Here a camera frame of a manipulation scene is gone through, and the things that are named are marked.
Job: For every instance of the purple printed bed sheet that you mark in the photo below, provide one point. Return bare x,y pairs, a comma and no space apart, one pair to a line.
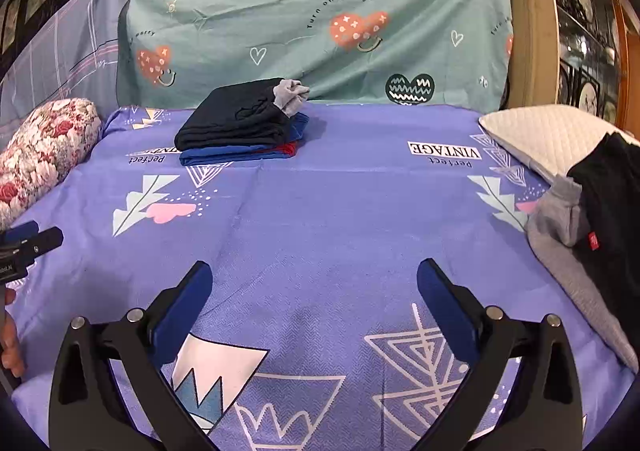
325,211

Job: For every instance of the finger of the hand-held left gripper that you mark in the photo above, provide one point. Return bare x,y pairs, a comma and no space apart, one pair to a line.
42,239

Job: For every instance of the floral bolster pillow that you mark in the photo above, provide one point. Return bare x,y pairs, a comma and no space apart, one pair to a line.
45,146

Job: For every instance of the white quilted pillow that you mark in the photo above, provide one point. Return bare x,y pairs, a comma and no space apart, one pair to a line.
530,131

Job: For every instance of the blue folded pants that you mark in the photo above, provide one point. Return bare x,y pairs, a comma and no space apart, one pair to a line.
220,157

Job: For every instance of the grey purple striped sheet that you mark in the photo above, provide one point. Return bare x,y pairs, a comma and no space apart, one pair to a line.
65,46

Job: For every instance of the person's left hand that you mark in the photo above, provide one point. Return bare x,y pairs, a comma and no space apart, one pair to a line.
10,356

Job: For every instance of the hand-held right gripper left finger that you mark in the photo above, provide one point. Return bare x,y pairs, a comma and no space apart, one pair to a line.
182,311

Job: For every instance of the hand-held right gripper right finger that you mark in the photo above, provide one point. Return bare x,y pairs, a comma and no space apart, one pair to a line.
445,311

